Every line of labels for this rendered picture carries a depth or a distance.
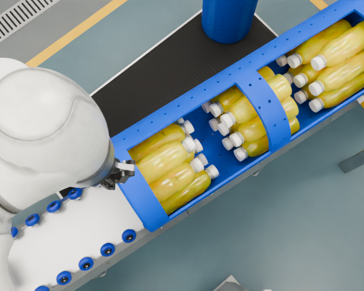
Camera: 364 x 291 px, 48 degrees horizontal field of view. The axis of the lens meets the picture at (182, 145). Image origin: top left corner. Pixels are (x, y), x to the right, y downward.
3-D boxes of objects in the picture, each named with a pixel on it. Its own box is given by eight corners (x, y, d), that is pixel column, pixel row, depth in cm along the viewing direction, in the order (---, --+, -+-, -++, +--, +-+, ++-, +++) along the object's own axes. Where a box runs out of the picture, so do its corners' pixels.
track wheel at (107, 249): (99, 258, 121) (97, 254, 123) (114, 257, 124) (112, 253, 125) (103, 246, 120) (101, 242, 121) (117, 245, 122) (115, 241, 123)
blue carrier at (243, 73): (372, 89, 137) (423, 52, 109) (153, 234, 125) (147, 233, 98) (322, 25, 142) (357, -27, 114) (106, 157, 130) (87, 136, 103)
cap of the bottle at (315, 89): (311, 79, 120) (307, 82, 120) (320, 84, 117) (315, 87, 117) (314, 90, 122) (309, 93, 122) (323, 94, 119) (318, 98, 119)
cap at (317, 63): (314, 60, 119) (308, 64, 118) (316, 53, 115) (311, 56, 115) (322, 70, 117) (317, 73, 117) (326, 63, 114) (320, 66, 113)
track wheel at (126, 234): (139, 233, 123) (137, 229, 125) (126, 231, 121) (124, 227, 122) (133, 245, 124) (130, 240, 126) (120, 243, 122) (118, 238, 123)
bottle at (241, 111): (273, 75, 118) (218, 109, 115) (283, 70, 111) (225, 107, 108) (285, 96, 118) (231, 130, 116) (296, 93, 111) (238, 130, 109)
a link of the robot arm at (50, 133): (86, 89, 51) (-7, 145, 50) (47, 25, 36) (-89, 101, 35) (131, 158, 49) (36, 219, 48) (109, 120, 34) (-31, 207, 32)
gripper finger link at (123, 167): (96, 153, 59) (132, 155, 59) (103, 161, 64) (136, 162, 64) (94, 170, 59) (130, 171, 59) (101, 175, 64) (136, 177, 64)
